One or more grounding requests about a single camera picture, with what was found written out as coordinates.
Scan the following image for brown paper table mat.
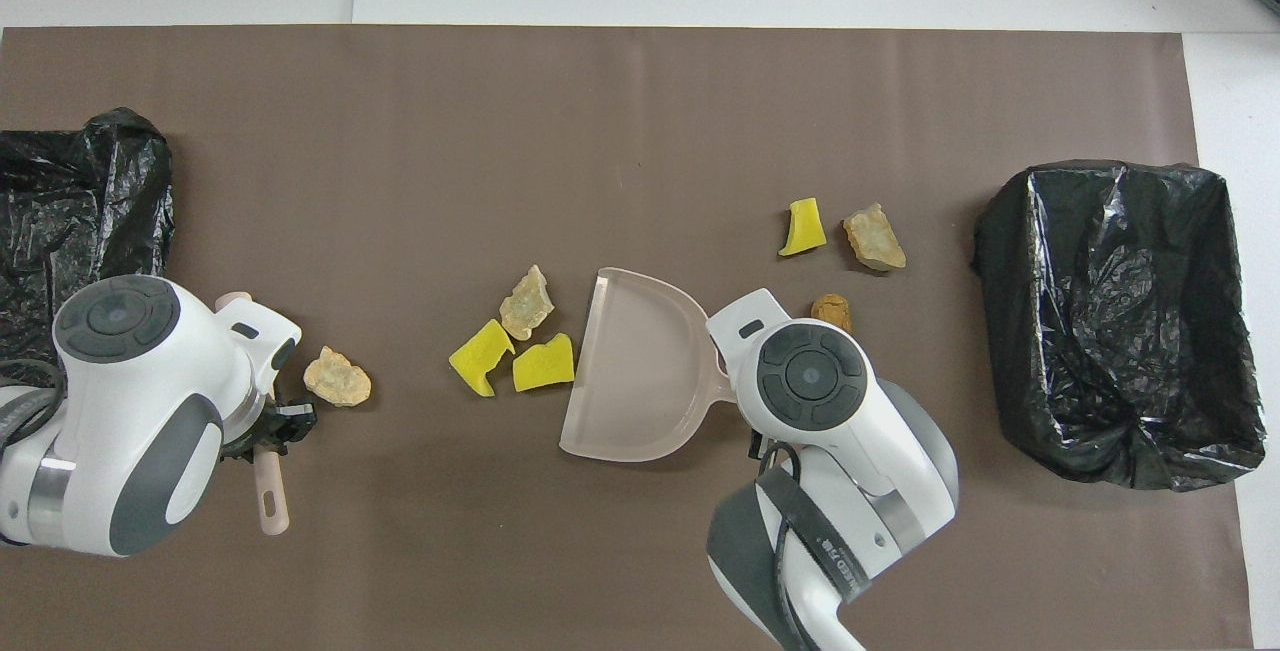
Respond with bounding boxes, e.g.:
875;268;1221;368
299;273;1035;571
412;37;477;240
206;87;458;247
0;26;1256;651

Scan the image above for bin wrapped in black bag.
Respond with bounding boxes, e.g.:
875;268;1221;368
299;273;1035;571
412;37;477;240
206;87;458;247
0;108;176;387

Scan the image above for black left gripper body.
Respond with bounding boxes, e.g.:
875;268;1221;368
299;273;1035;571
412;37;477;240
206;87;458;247
222;409;279;460

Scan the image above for open bin with black bag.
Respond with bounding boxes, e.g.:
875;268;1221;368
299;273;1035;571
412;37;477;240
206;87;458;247
972;161;1267;492

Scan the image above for beige hand brush black bristles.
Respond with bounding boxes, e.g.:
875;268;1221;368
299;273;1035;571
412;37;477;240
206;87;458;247
213;291;293;536

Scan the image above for yellow notched sponge piece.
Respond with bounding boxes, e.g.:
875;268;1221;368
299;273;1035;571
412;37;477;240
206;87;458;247
449;319;516;399

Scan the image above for pink plastic dustpan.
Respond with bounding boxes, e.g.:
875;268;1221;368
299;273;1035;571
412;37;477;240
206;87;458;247
558;267;741;463

